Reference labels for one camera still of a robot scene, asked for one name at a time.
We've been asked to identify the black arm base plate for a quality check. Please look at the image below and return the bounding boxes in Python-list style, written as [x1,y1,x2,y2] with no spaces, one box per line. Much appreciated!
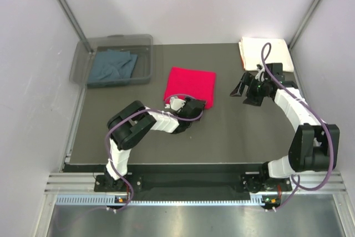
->
[94,163,292,194]

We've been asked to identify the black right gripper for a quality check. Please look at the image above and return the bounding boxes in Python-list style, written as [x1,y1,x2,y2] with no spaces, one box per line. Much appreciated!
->
[230,72,268,107]

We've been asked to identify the aluminium corner post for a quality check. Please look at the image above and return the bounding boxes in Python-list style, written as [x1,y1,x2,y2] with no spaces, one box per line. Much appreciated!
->
[57,0,93,54]
[288,0,323,51]

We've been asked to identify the grey-blue t shirt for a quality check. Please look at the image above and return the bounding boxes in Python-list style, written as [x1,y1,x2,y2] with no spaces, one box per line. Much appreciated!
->
[87,49,138,85]

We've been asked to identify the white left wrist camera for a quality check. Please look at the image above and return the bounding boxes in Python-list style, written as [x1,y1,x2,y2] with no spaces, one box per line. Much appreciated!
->
[165,96,186,111]

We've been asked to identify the right aluminium corner post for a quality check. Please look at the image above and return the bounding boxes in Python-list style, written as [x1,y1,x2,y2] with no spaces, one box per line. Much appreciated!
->
[288,0,323,51]

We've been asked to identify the grey slotted cable duct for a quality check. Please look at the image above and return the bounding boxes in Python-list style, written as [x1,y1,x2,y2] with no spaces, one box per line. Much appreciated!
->
[55,194,280,206]

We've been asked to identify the aluminium frame rail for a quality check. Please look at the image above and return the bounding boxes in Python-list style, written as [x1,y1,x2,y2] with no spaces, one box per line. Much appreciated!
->
[44,170,347,195]

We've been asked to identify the folded white t shirt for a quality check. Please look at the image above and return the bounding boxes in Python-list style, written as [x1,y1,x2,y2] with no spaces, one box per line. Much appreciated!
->
[238,37,294,73]

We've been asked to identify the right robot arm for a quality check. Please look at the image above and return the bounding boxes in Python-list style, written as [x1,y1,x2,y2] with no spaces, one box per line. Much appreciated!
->
[230,63,340,190]

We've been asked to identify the pink t shirt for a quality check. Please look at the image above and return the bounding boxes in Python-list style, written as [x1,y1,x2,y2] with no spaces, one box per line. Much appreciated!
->
[163,67,217,109]

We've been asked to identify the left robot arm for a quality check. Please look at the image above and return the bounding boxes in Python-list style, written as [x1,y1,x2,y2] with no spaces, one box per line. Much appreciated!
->
[104,94,207,191]

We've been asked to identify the clear plastic bin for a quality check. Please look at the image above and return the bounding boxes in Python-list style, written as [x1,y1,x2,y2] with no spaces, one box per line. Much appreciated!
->
[69,34,153,88]

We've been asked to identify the left aluminium corner post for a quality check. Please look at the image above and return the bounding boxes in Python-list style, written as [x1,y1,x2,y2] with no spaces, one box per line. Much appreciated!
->
[57,0,93,54]

